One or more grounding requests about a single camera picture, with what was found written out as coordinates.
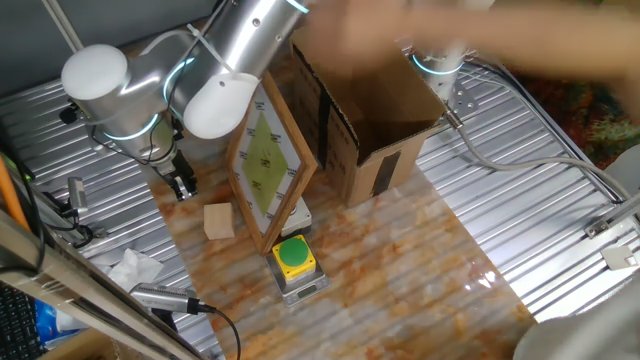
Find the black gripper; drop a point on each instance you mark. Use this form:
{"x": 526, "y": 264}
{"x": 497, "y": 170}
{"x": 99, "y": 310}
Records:
{"x": 177, "y": 167}

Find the light wooden block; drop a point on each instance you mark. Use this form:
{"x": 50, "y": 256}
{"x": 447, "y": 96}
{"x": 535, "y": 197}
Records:
{"x": 219, "y": 221}

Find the person left forearm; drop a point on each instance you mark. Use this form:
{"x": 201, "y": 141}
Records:
{"x": 525, "y": 40}

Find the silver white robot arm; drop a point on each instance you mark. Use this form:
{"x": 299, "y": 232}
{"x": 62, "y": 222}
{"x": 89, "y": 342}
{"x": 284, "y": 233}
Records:
{"x": 225, "y": 75}

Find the white rounded object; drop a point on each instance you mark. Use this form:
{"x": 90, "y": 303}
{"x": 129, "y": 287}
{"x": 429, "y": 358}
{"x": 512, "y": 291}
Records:
{"x": 627, "y": 170}

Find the person left hand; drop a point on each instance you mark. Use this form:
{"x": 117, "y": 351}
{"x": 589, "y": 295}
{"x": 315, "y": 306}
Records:
{"x": 350, "y": 25}

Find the crumpled white tissue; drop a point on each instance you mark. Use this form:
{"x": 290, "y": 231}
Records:
{"x": 135, "y": 270}

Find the red emergency stop button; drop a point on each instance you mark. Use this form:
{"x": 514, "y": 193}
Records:
{"x": 300, "y": 220}

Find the yellow box green button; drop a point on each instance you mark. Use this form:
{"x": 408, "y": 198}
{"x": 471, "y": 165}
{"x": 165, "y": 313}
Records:
{"x": 293, "y": 252}

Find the white zip tie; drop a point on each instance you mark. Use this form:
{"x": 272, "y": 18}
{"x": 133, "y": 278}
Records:
{"x": 210, "y": 45}

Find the open cardboard box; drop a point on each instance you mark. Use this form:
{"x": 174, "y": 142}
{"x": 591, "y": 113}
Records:
{"x": 360, "y": 180}

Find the orange pole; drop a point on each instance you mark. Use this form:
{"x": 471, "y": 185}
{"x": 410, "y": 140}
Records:
{"x": 10, "y": 195}

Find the brown box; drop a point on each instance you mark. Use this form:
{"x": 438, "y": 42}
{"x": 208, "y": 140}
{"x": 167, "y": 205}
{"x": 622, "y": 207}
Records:
{"x": 80, "y": 347}

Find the blue tissue pack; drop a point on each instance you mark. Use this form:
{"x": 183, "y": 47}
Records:
{"x": 45, "y": 325}

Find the black keyboard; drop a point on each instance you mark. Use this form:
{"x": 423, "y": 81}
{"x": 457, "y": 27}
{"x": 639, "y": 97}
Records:
{"x": 17, "y": 325}

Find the orange marble pattern mat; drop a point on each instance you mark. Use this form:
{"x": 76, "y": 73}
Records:
{"x": 400, "y": 280}

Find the colourful patterned cloth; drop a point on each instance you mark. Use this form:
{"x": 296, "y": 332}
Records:
{"x": 575, "y": 110}

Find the white printed shirt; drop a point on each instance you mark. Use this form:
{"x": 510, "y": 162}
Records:
{"x": 575, "y": 330}

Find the square grey plate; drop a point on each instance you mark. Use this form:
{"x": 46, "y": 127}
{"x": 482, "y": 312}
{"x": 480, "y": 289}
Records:
{"x": 620, "y": 257}

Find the wooden picture frame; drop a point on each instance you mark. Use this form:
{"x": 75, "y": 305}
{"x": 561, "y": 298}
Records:
{"x": 265, "y": 165}

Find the small silver camera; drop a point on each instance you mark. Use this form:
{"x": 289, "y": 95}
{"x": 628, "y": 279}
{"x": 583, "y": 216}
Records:
{"x": 76, "y": 192}

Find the large grey camera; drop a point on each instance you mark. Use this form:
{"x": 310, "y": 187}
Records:
{"x": 160, "y": 297}

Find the black camera stand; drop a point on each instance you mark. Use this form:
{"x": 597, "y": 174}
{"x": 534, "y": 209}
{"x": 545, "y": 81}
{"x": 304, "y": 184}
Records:
{"x": 165, "y": 320}

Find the aluminium camera rail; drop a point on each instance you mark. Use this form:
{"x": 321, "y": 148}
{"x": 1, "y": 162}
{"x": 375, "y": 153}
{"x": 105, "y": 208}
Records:
{"x": 55, "y": 215}

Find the aluminium frame beam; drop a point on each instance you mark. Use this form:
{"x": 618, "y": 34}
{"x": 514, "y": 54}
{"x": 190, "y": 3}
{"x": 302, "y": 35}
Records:
{"x": 75, "y": 290}

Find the aluminium pole with bracket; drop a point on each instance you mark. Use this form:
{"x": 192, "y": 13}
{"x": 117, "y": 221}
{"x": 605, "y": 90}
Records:
{"x": 62, "y": 25}

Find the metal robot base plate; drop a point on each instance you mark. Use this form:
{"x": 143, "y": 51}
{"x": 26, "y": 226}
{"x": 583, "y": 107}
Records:
{"x": 462, "y": 100}

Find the aluminium profile with bracket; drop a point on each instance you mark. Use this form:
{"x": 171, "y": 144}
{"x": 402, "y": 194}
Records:
{"x": 597, "y": 228}

